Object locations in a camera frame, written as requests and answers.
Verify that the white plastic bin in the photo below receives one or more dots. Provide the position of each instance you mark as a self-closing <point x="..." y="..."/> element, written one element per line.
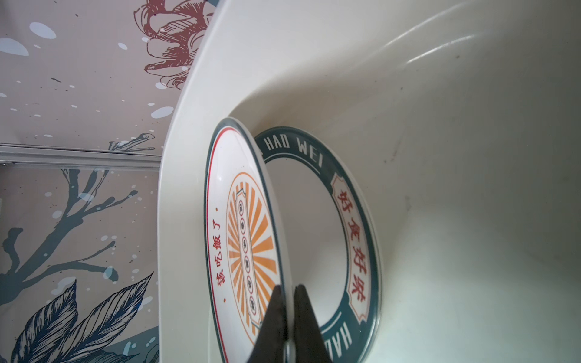
<point x="460" y="123"/>

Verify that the green rim plate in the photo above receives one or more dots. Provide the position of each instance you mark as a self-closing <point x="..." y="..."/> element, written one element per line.
<point x="330" y="239"/>

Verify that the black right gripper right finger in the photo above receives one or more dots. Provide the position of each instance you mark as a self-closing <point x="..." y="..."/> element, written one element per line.
<point x="309" y="345"/>

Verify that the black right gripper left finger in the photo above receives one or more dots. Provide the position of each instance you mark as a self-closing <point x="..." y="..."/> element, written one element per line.
<point x="270" y="344"/>

